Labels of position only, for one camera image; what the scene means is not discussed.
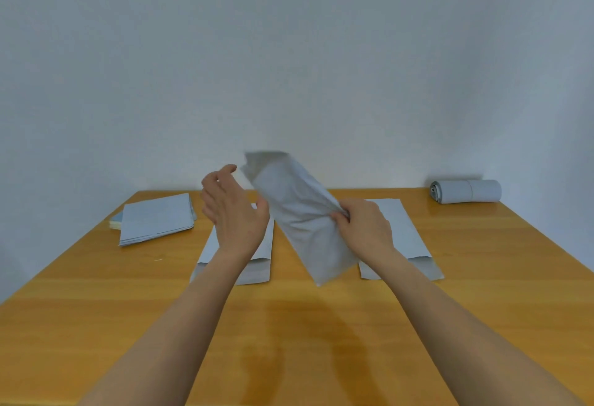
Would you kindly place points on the person's right forearm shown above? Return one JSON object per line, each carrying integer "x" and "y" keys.
{"x": 459, "y": 331}

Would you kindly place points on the person's left forearm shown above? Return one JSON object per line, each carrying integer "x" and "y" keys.
{"x": 171, "y": 326}

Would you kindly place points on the stack of grey mailer bags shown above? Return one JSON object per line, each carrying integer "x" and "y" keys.
{"x": 155, "y": 218}

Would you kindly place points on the rolled grey mailer bags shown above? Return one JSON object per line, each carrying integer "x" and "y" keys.
{"x": 465, "y": 191}

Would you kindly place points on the light blue booklet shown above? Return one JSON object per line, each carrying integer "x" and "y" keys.
{"x": 115, "y": 221}

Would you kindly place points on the person's left hand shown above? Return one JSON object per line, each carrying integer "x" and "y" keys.
{"x": 234, "y": 217}

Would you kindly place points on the flat grey mailer bag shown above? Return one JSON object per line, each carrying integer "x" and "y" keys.
{"x": 253, "y": 252}
{"x": 408, "y": 238}

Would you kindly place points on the grey plastic mailer bag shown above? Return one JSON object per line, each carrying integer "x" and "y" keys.
{"x": 301, "y": 215}

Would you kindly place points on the person's right thumb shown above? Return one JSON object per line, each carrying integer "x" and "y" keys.
{"x": 339, "y": 220}

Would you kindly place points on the person's left thumb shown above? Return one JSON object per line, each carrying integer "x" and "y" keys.
{"x": 262, "y": 210}

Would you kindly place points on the person's right hand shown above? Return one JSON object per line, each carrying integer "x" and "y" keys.
{"x": 366, "y": 229}

